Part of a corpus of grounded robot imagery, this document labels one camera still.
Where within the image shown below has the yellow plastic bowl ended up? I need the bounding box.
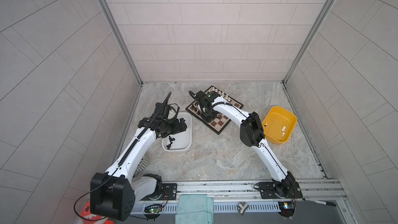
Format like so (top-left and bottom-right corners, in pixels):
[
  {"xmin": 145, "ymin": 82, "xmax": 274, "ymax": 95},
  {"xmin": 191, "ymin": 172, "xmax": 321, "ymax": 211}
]
[{"xmin": 262, "ymin": 106, "xmax": 297, "ymax": 145}]

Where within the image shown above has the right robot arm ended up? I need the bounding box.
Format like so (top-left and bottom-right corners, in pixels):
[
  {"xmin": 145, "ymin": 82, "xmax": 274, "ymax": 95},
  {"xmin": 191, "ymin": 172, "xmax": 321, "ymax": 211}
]
[{"xmin": 189, "ymin": 91, "xmax": 303, "ymax": 199}]

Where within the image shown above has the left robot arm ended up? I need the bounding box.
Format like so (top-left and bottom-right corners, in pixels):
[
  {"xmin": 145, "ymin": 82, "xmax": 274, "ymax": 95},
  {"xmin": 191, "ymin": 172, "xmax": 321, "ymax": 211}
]
[{"xmin": 90, "ymin": 99, "xmax": 187, "ymax": 221}]

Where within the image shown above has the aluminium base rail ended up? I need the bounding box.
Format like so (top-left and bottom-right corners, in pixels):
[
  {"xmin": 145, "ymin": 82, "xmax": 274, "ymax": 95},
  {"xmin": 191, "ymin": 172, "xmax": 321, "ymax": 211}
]
[{"xmin": 171, "ymin": 179, "xmax": 348, "ymax": 201}]

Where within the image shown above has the red shark plush toy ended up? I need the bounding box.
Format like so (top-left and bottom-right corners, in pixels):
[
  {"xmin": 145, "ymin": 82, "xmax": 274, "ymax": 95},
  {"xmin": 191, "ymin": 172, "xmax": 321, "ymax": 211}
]
[{"xmin": 80, "ymin": 201, "xmax": 114, "ymax": 224}]

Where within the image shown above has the striped grey cup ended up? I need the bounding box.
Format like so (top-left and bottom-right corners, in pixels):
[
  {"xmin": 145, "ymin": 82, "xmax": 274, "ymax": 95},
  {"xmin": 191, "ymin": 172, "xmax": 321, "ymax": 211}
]
[{"xmin": 135, "ymin": 154, "xmax": 149, "ymax": 174}]

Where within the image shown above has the white plastic tray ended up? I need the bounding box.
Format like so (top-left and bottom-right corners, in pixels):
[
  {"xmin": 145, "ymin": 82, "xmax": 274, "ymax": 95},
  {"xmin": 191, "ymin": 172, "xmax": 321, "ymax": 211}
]
[{"xmin": 162, "ymin": 112, "xmax": 192, "ymax": 153}]

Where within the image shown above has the green cloth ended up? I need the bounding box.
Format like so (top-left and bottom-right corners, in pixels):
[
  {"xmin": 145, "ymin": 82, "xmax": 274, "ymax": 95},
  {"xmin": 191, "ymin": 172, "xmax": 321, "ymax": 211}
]
[{"xmin": 175, "ymin": 195, "xmax": 214, "ymax": 224}]

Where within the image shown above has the folding chess board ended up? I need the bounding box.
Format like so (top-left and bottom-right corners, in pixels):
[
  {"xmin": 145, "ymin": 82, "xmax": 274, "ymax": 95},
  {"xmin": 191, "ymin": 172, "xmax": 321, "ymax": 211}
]
[{"xmin": 186, "ymin": 85, "xmax": 245, "ymax": 135}]

